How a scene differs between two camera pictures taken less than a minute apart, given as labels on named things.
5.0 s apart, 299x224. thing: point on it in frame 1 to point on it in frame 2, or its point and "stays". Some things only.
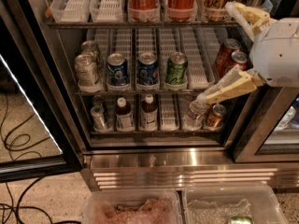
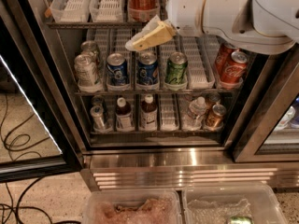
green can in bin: [241, 220] stays
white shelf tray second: [106, 4] stays
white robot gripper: [277, 53] to [185, 9]
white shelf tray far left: [72, 3] stays
